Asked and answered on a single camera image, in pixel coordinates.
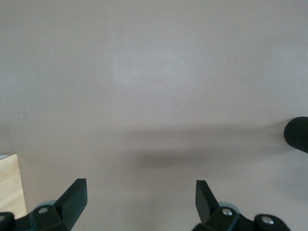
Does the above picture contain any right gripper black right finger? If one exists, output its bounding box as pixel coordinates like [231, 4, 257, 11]
[192, 180, 292, 231]

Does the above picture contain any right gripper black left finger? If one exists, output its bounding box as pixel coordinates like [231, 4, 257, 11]
[0, 178, 88, 231]

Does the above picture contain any light wooden drawer cabinet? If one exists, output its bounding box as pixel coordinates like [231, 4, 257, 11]
[0, 154, 27, 218]

